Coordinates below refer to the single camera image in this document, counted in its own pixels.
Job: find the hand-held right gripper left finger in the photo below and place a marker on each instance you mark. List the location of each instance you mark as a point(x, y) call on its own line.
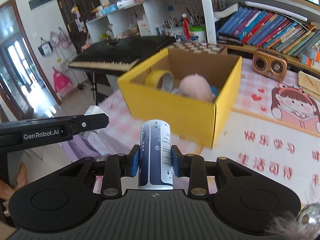
point(133, 161)

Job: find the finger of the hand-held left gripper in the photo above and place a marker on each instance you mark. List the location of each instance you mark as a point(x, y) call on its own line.
point(90, 124)

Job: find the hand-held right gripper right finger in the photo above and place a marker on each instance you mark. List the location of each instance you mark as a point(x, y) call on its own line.
point(177, 161)

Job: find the blue white cylindrical can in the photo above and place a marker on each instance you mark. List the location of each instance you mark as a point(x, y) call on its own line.
point(156, 142)

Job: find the yellow cardboard box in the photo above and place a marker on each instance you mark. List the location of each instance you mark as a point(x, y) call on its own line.
point(175, 117)

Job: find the pink plush pig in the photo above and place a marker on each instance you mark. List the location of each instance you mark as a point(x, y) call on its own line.
point(195, 87)

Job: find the yellow tape roll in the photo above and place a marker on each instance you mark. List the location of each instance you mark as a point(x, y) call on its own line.
point(155, 77)

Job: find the desktop with pink checked cloth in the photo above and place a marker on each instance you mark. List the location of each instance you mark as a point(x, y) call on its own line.
point(117, 127)

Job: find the person's left hand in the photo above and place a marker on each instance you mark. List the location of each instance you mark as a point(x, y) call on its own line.
point(21, 177)

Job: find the black keyboard stand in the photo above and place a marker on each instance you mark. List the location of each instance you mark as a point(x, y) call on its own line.
point(95, 87)

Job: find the pink child's backpack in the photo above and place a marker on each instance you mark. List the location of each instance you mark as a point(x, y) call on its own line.
point(61, 82)

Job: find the small blue box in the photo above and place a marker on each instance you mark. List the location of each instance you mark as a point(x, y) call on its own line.
point(214, 91)

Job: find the black electronic keyboard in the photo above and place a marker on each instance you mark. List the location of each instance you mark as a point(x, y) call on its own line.
point(120, 48)

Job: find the printed desk mat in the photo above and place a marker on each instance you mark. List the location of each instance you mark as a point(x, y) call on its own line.
point(250, 120)

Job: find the white hanging tote bag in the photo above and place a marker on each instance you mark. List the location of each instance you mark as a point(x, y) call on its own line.
point(45, 48)

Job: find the pink hanging bags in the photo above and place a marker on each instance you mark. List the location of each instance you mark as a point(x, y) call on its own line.
point(60, 41)

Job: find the gold bowl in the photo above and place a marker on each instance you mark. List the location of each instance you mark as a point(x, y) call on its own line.
point(132, 31)

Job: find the white box red label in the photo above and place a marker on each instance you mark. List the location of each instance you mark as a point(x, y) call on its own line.
point(143, 28)

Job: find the wooden chessboard box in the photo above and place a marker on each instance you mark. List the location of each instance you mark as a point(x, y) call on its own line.
point(200, 47)

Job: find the blue tissue pack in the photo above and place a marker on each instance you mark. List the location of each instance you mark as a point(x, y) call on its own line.
point(110, 9)

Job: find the pen cup with pens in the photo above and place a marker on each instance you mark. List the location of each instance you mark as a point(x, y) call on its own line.
point(173, 31)

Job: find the white flat carton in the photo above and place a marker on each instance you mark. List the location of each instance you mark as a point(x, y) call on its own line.
point(125, 3)

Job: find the dark wooden door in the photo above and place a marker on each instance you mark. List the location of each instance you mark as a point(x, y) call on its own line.
point(67, 0)

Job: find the white jar green lid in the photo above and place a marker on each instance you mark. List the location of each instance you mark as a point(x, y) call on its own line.
point(197, 35)

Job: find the black flat case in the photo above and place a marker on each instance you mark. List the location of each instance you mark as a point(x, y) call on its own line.
point(230, 41)

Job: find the white shelf unit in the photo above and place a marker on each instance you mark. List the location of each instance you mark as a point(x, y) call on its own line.
point(155, 10)

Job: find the wooden retro radio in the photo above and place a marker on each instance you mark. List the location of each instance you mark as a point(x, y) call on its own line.
point(268, 65)

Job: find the red tassel ornament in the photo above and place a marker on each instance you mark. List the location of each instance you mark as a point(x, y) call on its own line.
point(186, 27)

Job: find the brown paper envelope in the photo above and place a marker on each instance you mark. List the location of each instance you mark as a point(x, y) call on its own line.
point(310, 82)

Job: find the row of colourful books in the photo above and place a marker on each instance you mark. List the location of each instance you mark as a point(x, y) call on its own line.
point(262, 27)

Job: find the thick white-paged book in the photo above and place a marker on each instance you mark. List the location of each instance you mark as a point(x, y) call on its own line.
point(226, 10)

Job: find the orange white carton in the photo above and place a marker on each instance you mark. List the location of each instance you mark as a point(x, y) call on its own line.
point(308, 62)
point(315, 54)

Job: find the white rolled paper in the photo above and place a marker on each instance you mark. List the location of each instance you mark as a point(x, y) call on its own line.
point(275, 10)

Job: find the wooden door frame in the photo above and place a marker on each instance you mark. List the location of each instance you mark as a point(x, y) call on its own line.
point(22, 30)

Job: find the grey wall panel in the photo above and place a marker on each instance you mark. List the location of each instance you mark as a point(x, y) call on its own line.
point(41, 1)

